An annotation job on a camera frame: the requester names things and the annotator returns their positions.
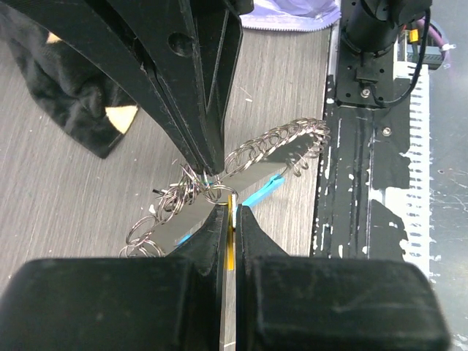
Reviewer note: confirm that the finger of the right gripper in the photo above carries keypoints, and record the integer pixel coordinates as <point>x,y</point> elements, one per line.
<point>192,49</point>
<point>80,26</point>

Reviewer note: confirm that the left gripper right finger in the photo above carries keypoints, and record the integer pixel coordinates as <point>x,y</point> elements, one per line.
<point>286,302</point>

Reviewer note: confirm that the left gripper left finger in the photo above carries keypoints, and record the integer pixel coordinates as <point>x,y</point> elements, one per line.
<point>162,303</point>

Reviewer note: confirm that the blue handled key ring organizer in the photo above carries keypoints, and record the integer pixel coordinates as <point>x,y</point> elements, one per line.
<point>254,151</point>

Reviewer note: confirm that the black floral blanket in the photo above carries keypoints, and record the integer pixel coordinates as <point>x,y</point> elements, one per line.
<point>81,99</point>

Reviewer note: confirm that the lavender cloth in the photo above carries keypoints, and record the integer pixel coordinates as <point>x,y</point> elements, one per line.
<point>292,15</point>

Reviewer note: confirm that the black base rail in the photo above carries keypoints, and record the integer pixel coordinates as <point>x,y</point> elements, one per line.
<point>364,157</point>

